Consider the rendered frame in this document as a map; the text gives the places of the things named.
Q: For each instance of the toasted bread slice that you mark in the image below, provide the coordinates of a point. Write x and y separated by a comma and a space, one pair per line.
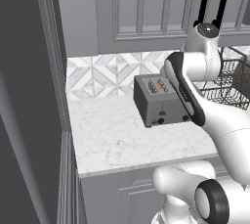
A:
160, 87

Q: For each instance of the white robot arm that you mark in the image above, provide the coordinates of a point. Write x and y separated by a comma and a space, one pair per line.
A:
228, 130

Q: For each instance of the dark toaster lever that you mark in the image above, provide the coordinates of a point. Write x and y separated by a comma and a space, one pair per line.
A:
162, 112

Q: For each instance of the dark grey tall cupboard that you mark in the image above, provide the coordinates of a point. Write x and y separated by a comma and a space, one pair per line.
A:
26, 87

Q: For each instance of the grey lower cupboard door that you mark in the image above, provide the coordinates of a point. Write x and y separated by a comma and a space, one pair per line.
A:
130, 201

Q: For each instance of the grey toaster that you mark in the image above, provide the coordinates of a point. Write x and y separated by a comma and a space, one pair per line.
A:
153, 104

